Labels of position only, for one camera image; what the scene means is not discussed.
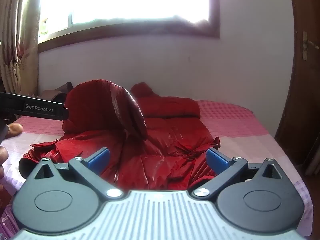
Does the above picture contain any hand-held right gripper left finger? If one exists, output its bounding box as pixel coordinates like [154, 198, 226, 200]
[34, 147, 123, 198]

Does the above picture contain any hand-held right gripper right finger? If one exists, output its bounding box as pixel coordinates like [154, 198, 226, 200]
[192, 147, 283, 198]

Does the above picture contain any red down jacket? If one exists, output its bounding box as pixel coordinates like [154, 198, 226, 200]
[19, 79, 220, 190]

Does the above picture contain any person's left hand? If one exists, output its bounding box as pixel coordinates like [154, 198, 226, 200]
[0, 124, 24, 180]

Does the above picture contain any pink checkered bed sheet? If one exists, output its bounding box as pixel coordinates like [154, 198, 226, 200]
[0, 100, 314, 240]

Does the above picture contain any brown pillow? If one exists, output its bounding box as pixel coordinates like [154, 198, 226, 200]
[37, 82, 74, 103]

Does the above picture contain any beige patterned curtain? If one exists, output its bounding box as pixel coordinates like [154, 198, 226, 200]
[0, 0, 48, 98]

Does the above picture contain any dark wooden door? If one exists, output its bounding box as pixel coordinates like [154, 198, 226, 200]
[274, 0, 320, 175]

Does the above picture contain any wooden framed window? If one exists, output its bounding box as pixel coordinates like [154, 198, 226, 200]
[37, 0, 220, 53]

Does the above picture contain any brass door lock plate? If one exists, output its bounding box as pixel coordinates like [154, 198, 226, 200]
[302, 31, 309, 61]

